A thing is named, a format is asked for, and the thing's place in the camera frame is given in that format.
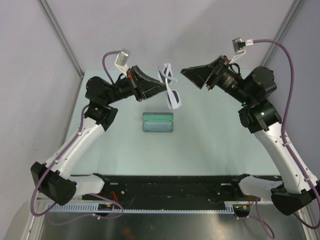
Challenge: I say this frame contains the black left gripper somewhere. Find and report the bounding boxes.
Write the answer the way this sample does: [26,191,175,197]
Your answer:
[104,66,169,106]

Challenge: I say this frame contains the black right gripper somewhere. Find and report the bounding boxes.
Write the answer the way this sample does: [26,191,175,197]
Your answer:
[181,55,254,106]

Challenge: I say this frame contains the white sunglasses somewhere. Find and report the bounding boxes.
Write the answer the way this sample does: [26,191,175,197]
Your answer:
[157,63,182,110]

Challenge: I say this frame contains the dark green glasses case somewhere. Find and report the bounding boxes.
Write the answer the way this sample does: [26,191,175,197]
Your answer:
[142,112,174,133]

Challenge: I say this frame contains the light blue cleaning cloth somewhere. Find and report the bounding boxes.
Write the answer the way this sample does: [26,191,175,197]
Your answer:
[143,121,173,133]

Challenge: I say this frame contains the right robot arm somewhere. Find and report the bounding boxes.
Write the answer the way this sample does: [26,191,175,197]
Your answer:
[180,55,320,216]

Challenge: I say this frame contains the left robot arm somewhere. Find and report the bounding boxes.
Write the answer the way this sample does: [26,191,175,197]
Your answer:
[30,65,167,206]

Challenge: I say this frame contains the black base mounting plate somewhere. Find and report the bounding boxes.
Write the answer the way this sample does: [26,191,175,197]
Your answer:
[96,173,253,202]

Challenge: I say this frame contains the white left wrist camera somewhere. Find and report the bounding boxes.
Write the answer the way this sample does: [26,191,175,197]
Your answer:
[114,48,131,73]

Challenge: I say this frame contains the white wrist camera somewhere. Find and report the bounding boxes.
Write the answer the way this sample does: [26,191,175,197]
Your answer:
[232,37,254,61]
[114,48,131,73]

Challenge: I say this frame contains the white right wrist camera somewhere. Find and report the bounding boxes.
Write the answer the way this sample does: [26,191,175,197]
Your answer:
[232,37,254,61]

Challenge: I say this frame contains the right aluminium corner post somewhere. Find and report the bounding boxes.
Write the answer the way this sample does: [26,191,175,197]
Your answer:
[258,0,305,67]

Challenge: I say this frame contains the aluminium corner post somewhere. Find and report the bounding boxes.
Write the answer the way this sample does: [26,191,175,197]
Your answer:
[258,0,305,67]
[36,0,85,77]

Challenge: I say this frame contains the left aluminium corner post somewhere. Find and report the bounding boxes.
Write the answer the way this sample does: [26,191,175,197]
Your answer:
[36,0,85,77]

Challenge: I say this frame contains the white slotted cable duct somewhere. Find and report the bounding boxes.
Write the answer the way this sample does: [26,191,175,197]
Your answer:
[50,202,250,214]

